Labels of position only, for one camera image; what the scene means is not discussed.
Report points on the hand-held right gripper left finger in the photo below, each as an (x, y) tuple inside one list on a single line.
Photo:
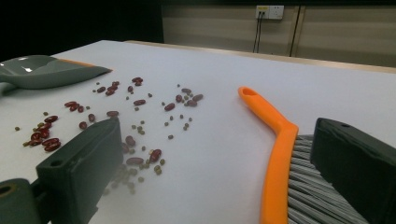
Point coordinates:
[(77, 174)]

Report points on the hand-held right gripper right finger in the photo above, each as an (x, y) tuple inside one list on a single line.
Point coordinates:
[(358, 168)]

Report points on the orange brush with grey bristles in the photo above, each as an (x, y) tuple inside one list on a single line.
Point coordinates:
[(280, 155)]

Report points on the grey dustpan with orange lip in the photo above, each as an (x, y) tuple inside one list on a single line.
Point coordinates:
[(46, 77)]

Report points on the red kidney beans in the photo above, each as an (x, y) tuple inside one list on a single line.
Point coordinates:
[(169, 107)]

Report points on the black curtain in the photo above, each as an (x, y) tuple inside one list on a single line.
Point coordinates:
[(77, 21)]

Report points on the white table cover sheet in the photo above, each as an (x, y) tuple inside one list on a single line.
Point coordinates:
[(218, 71)]

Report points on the white wall socket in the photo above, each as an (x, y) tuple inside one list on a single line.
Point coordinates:
[(270, 11)]

